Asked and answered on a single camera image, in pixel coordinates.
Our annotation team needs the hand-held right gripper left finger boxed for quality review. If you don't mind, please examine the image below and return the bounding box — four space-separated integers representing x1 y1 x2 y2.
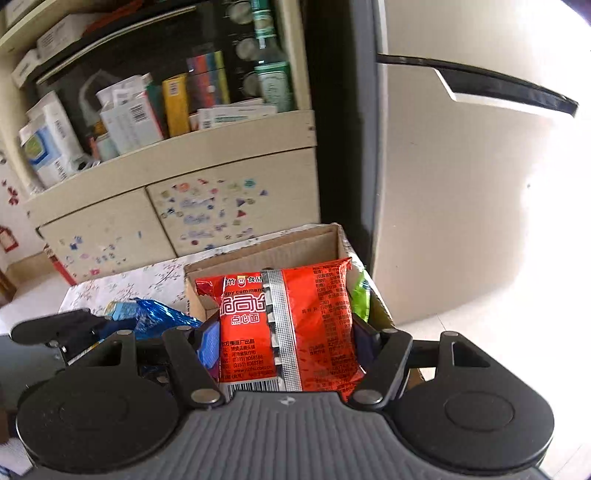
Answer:
65 320 225 408

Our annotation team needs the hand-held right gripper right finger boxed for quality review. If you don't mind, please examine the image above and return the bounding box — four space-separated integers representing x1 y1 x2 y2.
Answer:
349 316 491 412

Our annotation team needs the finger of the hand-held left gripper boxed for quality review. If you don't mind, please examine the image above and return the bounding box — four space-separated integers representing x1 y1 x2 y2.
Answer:
10 309 109 366

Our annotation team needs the green snack packet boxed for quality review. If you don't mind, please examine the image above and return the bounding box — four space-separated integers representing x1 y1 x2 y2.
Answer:
348 269 374 324

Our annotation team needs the red snack packet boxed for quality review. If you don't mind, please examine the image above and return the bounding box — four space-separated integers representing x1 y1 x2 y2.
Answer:
194 257 365 393

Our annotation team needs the blue foil snack bag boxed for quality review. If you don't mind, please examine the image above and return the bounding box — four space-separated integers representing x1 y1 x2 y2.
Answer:
99 298 204 342

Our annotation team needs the cardboard box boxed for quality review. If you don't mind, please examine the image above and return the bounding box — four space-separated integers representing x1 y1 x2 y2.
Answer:
184 223 426 384

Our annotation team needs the red patterned carton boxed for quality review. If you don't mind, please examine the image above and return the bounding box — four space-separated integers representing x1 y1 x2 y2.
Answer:
44 244 77 287

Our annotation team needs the beige stickered wooden cabinet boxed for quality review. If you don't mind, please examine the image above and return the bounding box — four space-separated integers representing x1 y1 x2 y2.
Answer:
0 0 321 284

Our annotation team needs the white blue medicine box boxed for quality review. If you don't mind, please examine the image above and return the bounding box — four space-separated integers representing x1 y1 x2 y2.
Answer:
18 90 88 188

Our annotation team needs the white refrigerator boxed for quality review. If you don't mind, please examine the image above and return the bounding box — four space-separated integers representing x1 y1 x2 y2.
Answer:
305 0 591 326

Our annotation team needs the white barcode box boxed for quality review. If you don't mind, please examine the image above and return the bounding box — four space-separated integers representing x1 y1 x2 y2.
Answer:
99 99 164 155

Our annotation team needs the flat white box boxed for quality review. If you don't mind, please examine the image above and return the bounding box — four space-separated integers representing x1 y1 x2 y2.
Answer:
198 102 278 130

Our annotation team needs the yellow box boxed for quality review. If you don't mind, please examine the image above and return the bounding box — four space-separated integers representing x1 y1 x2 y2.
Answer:
161 74 191 138

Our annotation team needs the multicoloured striped box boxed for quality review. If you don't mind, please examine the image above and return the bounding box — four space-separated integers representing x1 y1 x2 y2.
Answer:
187 51 230 112

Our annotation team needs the green glass bottle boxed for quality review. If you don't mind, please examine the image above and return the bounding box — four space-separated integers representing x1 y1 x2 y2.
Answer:
252 0 296 114

